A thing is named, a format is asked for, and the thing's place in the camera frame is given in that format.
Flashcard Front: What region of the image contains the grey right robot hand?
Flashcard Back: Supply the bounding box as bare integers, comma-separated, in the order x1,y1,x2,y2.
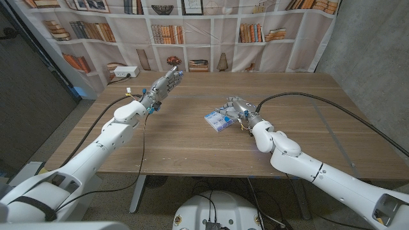
215,96,265,130

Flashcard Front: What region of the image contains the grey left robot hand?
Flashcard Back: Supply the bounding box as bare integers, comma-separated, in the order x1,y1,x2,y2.
139,65,185,114

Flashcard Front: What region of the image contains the blue weekly pill organizer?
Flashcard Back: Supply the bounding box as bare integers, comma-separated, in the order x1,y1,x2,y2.
204,110,236,133

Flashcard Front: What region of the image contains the white power strip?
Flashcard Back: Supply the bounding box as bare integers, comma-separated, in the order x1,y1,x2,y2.
113,66,141,79

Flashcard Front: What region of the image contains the printed bookshelf backdrop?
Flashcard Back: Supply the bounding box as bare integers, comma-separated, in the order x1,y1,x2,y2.
9,0,341,96

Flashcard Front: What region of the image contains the blue floor object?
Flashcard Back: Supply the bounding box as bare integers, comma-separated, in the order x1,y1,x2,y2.
75,86,96,100

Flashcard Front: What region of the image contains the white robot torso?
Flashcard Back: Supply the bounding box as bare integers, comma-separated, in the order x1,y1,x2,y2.
172,190,265,230

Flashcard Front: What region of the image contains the grey table leg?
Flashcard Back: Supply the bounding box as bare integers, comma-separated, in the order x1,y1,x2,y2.
129,174,148,214
293,185,313,220

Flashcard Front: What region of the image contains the white and yellow floor box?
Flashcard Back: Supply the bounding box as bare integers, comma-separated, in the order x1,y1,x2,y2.
8,161,49,186

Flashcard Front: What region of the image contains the black power strip cord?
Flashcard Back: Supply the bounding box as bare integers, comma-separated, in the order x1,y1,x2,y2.
107,73,132,86

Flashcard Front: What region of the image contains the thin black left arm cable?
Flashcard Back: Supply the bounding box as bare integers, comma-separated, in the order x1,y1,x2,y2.
56,113,151,212

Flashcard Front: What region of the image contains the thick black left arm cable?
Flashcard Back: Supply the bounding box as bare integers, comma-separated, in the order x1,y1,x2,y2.
59,94,143,169

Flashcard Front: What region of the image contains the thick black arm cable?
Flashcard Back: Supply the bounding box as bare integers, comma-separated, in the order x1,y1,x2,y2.
59,94,143,169
255,91,409,157

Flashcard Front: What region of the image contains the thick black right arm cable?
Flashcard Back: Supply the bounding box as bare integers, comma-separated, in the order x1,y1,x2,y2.
255,91,409,157

